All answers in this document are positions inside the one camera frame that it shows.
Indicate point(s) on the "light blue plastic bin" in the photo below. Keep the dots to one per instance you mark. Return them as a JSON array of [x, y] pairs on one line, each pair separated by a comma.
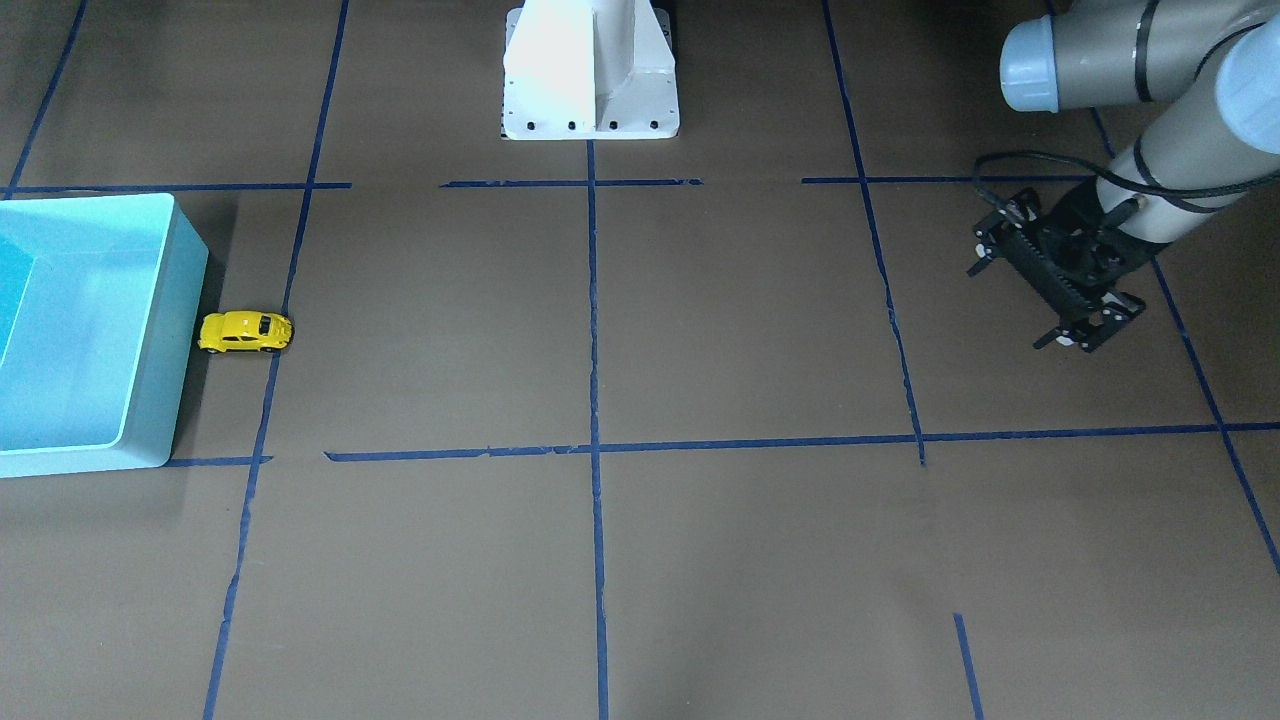
[[100, 299]]

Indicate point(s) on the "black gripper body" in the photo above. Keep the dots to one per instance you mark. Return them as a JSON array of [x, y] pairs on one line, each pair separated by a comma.
[[1071, 209]]

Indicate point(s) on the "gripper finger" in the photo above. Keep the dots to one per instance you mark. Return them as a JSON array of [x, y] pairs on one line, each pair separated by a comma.
[[1003, 234], [1110, 315]]

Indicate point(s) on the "white pedestal column base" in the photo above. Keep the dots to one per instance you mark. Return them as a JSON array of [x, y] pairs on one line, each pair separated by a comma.
[[590, 70]]

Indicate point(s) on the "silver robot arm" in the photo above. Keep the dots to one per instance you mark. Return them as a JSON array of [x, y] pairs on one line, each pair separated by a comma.
[[1214, 65]]

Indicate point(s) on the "yellow beetle toy car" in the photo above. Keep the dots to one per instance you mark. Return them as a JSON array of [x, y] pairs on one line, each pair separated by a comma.
[[245, 331]]

